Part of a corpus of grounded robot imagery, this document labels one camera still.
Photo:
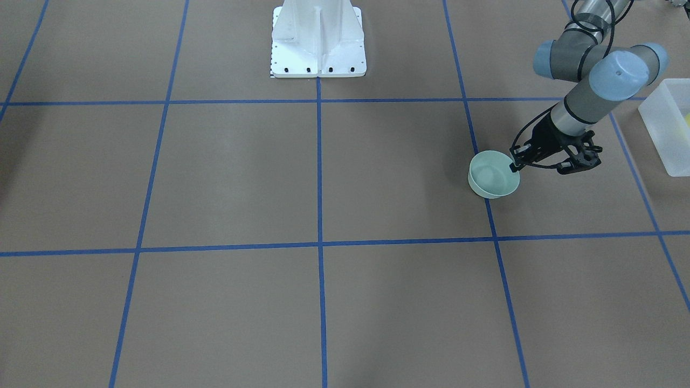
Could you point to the white pedestal mount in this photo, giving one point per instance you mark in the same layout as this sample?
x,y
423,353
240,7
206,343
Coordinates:
x,y
317,39

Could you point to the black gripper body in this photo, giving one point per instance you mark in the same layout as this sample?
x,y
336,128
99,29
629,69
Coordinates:
x,y
542,141

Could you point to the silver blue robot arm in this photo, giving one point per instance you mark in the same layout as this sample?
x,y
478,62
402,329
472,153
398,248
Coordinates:
x,y
604,77

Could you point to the translucent white plastic box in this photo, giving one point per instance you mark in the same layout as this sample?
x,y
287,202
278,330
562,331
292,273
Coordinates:
x,y
665,113

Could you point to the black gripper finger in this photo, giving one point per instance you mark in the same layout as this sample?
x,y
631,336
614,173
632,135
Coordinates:
x,y
578,163
522,157

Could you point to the mint green bowl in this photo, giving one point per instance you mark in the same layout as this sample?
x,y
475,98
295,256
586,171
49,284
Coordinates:
x,y
490,175

